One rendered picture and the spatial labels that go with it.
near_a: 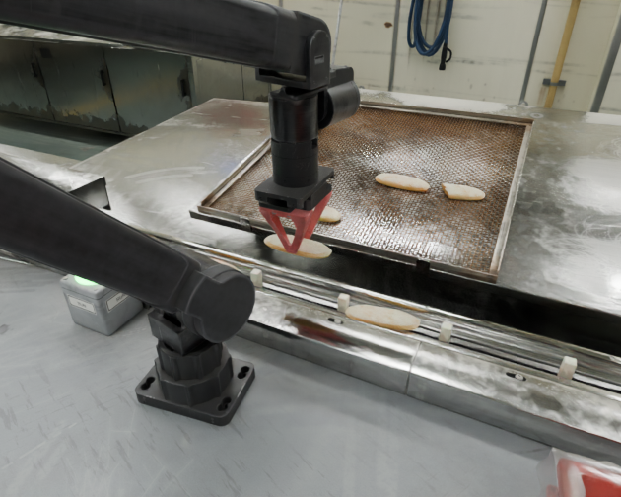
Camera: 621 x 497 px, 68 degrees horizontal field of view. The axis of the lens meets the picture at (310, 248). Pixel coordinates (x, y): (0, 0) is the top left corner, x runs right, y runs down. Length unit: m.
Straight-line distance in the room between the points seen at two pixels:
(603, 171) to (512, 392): 0.53
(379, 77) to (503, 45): 1.03
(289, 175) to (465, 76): 3.78
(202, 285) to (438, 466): 0.30
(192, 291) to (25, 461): 0.26
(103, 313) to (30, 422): 0.15
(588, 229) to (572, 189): 0.11
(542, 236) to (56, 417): 0.69
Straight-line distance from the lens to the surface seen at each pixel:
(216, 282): 0.46
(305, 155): 0.54
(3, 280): 0.90
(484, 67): 4.25
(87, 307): 0.69
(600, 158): 1.02
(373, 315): 0.62
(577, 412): 0.57
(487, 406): 0.56
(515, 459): 0.56
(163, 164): 1.27
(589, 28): 4.20
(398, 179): 0.84
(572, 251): 0.76
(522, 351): 0.64
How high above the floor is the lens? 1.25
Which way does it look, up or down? 31 degrees down
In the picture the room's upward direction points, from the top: straight up
